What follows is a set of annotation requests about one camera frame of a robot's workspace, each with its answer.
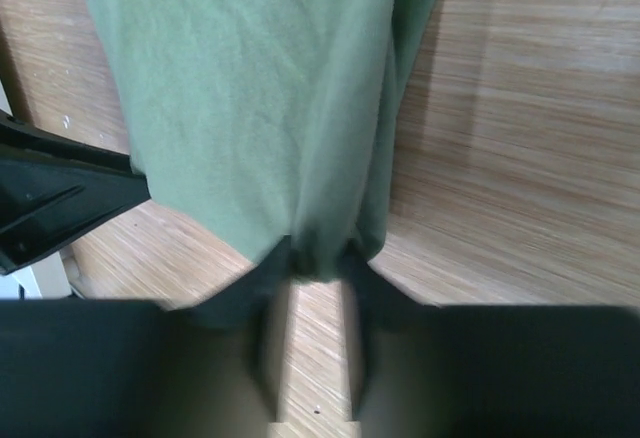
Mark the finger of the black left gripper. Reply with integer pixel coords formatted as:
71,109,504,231
1,112,150,274

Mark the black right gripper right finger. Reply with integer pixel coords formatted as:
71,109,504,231
339,246,639,437

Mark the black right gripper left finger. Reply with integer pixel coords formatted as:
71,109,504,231
1,238,292,437

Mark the olive green tank top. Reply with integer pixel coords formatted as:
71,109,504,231
85,0,436,281

